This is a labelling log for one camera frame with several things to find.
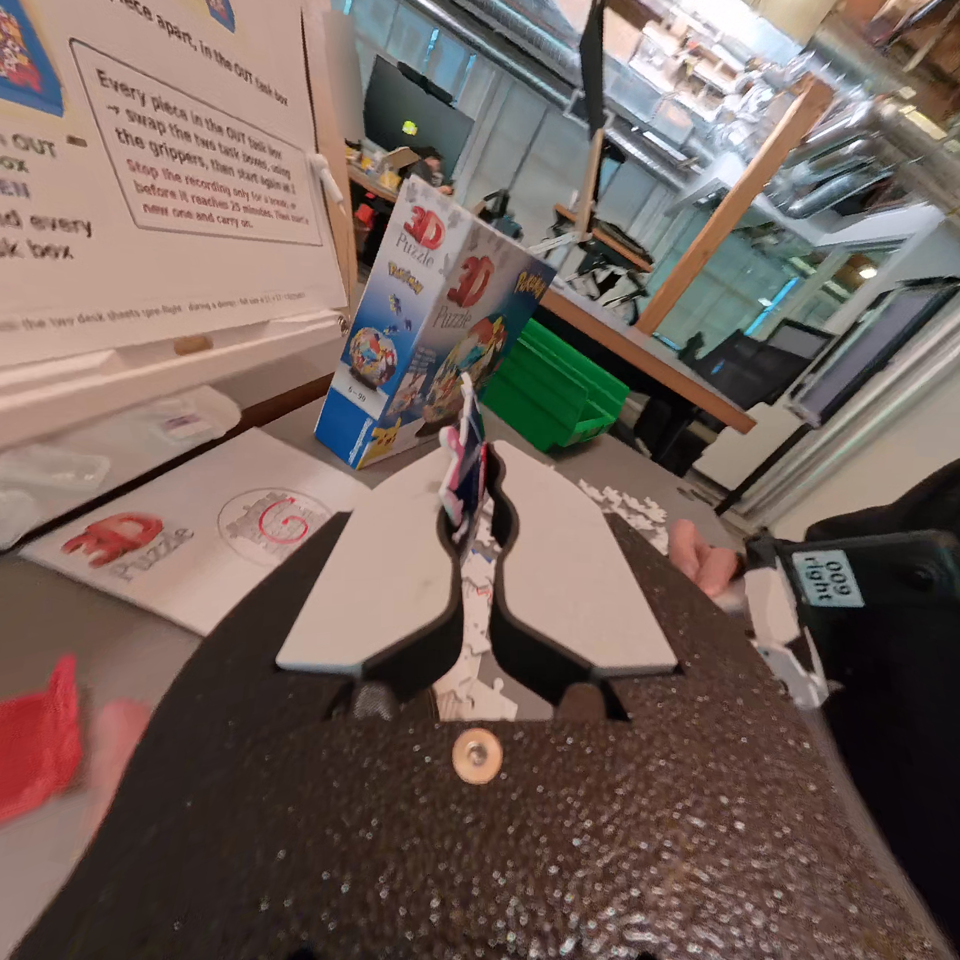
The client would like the blue puzzle box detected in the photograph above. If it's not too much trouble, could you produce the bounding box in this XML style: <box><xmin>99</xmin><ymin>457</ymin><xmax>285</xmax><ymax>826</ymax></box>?
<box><xmin>315</xmin><ymin>176</ymin><xmax>558</xmax><ymax>470</ymax></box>

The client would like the silver ventilation duct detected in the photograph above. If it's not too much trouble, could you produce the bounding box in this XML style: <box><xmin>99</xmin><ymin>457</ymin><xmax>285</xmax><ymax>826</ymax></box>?
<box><xmin>765</xmin><ymin>97</ymin><xmax>931</xmax><ymax>219</ymax></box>

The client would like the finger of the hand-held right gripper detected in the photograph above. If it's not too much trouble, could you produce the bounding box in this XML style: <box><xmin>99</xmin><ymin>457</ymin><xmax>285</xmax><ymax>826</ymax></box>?
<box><xmin>742</xmin><ymin>564</ymin><xmax>804</xmax><ymax>654</ymax></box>
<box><xmin>756</xmin><ymin>637</ymin><xmax>830</xmax><ymax>711</ymax></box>

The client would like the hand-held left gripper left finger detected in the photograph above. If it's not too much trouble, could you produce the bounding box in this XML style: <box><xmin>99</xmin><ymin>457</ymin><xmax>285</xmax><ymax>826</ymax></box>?
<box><xmin>275</xmin><ymin>453</ymin><xmax>468</xmax><ymax>706</ymax></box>

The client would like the pile of white puzzle pieces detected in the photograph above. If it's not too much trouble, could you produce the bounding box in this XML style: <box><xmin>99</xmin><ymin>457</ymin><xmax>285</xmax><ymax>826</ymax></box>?
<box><xmin>431</xmin><ymin>483</ymin><xmax>669</xmax><ymax>721</ymax></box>

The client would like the printed instruction sign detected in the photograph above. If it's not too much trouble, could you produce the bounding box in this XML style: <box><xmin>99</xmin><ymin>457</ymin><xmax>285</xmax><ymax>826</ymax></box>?
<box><xmin>0</xmin><ymin>0</ymin><xmax>360</xmax><ymax>447</ymax></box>

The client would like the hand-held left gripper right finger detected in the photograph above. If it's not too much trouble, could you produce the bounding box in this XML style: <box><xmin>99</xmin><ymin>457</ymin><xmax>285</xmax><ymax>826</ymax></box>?
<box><xmin>487</xmin><ymin>441</ymin><xmax>681</xmax><ymax>708</ymax></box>

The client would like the green plastic bin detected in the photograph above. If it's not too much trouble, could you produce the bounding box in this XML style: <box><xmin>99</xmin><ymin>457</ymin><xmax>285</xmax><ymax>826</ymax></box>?
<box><xmin>480</xmin><ymin>318</ymin><xmax>631</xmax><ymax>455</ymax></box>

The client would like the wooden post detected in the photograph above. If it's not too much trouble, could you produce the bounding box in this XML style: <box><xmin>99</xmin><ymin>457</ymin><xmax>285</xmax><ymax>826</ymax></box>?
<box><xmin>636</xmin><ymin>75</ymin><xmax>835</xmax><ymax>336</ymax></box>

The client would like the black chair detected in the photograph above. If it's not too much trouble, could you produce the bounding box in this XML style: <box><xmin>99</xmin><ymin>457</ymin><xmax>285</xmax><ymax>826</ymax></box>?
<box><xmin>675</xmin><ymin>328</ymin><xmax>798</xmax><ymax>412</ymax></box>

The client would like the black monitor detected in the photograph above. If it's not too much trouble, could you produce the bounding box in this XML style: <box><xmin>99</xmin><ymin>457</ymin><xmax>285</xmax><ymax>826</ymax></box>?
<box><xmin>362</xmin><ymin>54</ymin><xmax>475</xmax><ymax>181</ymax></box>

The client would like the red plastic case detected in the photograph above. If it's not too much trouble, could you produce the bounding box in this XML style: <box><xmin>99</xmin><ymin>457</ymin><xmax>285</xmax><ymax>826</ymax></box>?
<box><xmin>0</xmin><ymin>654</ymin><xmax>82</xmax><ymax>822</ymax></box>

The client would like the colourful puzzle piece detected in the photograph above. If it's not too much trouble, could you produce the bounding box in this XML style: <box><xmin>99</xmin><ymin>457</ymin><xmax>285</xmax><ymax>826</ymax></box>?
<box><xmin>438</xmin><ymin>372</ymin><xmax>490</xmax><ymax>545</ymax></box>

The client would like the person's right hand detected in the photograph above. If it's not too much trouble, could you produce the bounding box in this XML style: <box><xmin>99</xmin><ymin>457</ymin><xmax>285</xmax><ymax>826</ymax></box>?
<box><xmin>667</xmin><ymin>519</ymin><xmax>747</xmax><ymax>599</ymax></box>

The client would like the wooden workbench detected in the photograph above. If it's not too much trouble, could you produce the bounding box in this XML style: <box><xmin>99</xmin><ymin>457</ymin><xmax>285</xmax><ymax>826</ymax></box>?
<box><xmin>345</xmin><ymin>161</ymin><xmax>759</xmax><ymax>436</ymax></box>

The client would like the puzzle instruction sheet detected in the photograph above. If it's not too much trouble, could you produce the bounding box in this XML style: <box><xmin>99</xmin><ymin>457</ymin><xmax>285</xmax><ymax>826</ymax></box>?
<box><xmin>18</xmin><ymin>427</ymin><xmax>372</xmax><ymax>637</ymax></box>

